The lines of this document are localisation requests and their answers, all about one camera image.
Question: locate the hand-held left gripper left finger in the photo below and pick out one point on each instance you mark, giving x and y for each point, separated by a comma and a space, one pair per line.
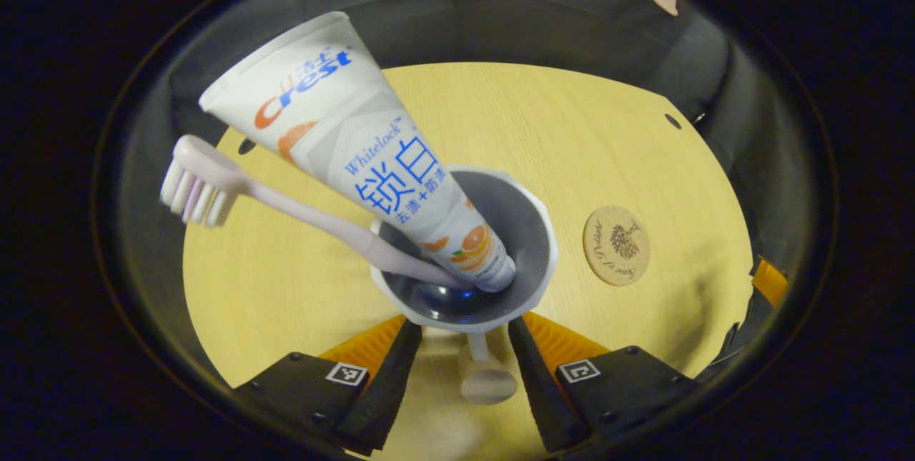
389, 382

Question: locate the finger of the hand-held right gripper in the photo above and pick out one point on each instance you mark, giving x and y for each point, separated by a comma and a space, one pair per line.
770, 282

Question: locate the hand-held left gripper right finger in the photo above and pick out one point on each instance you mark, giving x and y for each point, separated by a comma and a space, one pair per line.
540, 389

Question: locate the round wooden coaster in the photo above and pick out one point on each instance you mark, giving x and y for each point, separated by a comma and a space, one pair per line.
615, 246

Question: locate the pale pink toothbrush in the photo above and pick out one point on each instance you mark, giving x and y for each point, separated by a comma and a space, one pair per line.
300, 211

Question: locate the white toothpaste tube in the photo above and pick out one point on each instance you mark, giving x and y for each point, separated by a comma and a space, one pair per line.
336, 118

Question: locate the black backdrop cloth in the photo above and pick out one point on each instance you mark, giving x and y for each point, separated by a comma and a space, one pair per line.
465, 18

